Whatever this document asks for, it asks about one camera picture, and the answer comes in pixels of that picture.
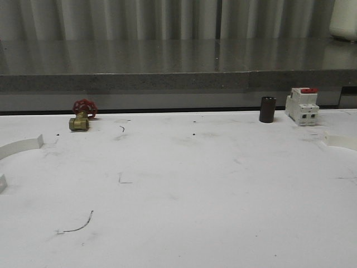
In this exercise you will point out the white half clamp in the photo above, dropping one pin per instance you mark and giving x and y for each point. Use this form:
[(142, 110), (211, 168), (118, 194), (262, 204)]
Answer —
[(340, 141), (16, 147)]

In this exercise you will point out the dark brown cylinder coupling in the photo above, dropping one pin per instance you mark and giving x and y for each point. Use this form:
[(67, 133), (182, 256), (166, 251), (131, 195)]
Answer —
[(267, 109)]

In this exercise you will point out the brass valve red handwheel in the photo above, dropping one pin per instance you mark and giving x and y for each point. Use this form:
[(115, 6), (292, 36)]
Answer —
[(84, 110)]

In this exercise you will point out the white container background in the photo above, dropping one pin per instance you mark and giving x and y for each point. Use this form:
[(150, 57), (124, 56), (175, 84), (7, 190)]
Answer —
[(343, 20)]

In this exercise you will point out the white circuit breaker red switch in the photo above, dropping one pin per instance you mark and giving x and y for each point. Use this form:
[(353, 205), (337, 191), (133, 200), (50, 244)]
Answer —
[(301, 106)]

